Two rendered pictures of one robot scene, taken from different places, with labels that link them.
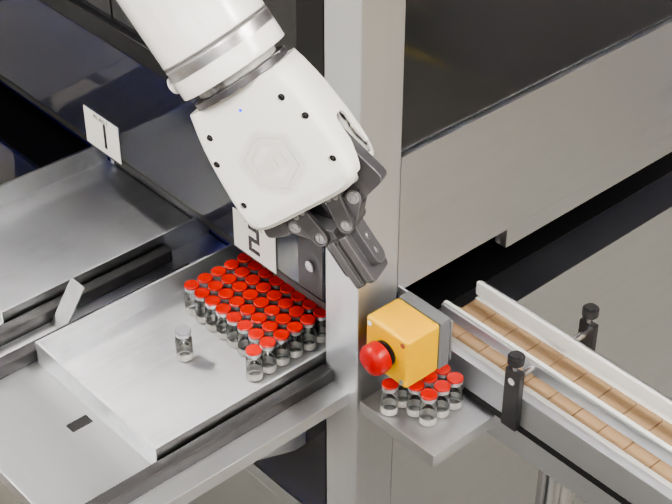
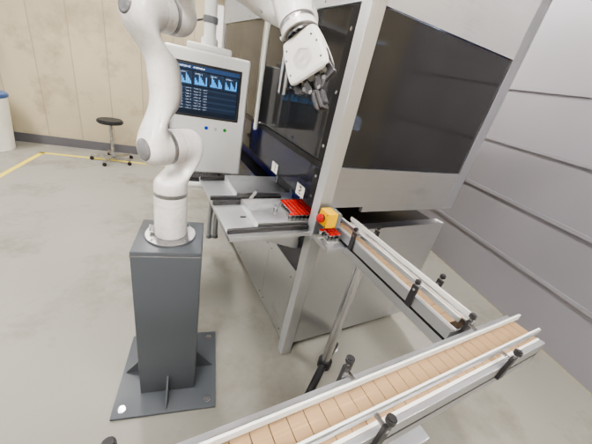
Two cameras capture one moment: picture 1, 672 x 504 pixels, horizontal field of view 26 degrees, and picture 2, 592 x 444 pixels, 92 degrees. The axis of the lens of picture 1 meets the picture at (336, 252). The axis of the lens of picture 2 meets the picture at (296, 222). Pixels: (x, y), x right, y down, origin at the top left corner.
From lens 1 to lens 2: 0.62 m
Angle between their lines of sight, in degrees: 13
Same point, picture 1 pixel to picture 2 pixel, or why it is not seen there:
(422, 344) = (332, 217)
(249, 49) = (306, 16)
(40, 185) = (258, 180)
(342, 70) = (333, 136)
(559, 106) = (384, 179)
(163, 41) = (281, 11)
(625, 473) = (377, 264)
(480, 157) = (361, 181)
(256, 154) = (298, 55)
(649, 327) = not seen: hidden behind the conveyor
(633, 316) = not seen: hidden behind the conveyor
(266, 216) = (295, 78)
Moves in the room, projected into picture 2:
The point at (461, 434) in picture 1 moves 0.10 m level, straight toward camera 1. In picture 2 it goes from (336, 247) to (329, 257)
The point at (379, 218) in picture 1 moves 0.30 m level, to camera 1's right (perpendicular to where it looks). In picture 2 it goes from (331, 182) to (398, 201)
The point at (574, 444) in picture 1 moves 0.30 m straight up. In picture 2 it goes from (365, 255) to (389, 189)
